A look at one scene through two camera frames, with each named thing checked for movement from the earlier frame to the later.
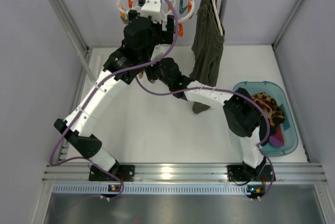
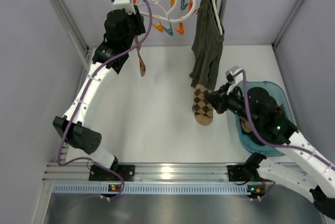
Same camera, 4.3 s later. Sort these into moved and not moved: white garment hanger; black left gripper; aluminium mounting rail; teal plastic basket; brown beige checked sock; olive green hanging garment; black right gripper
Moved: black right gripper; black left gripper; brown beige checked sock
Not moved: teal plastic basket; aluminium mounting rail; white garment hanger; olive green hanging garment
